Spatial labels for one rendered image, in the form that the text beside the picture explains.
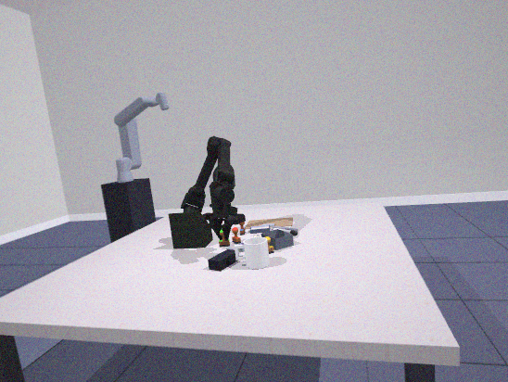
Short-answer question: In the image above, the brown wooden rubber stamp with blue knob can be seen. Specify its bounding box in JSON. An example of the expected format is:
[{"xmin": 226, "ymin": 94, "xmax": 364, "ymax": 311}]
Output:
[{"xmin": 239, "ymin": 222, "xmax": 246, "ymax": 236}]

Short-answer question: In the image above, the red rubber stamp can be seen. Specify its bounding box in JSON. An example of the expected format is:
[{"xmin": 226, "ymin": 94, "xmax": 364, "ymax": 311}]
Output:
[{"xmin": 232, "ymin": 227, "xmax": 241, "ymax": 244}]

